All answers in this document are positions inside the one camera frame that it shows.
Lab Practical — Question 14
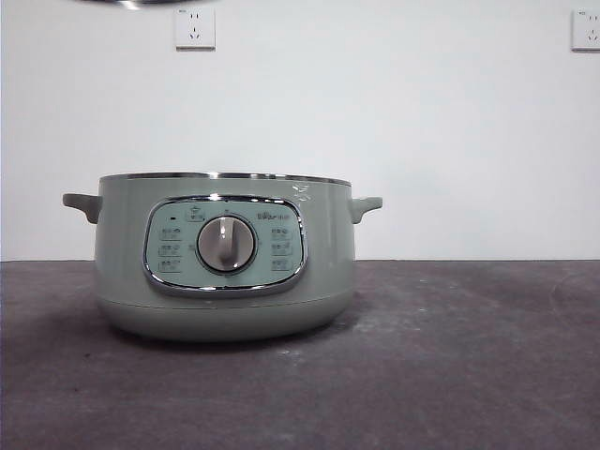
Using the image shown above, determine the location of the sage green electric cooking pot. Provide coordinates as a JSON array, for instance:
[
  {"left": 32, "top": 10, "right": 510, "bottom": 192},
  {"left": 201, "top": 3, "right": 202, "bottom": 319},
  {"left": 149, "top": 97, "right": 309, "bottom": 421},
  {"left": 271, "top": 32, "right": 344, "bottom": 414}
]
[{"left": 62, "top": 172, "right": 383, "bottom": 342}]

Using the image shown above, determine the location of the white wall power socket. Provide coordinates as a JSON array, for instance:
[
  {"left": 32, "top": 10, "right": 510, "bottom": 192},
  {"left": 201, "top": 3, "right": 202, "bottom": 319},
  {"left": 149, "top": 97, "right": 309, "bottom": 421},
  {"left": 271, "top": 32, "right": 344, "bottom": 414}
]
[
  {"left": 175, "top": 7, "right": 218, "bottom": 52},
  {"left": 570, "top": 8, "right": 600, "bottom": 53}
]

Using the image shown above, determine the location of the glass lid with green knob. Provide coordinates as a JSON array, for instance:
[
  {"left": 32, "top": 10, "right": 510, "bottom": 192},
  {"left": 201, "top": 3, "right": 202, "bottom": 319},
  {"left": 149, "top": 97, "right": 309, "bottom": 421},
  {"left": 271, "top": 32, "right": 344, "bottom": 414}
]
[{"left": 74, "top": 0, "right": 221, "bottom": 10}]

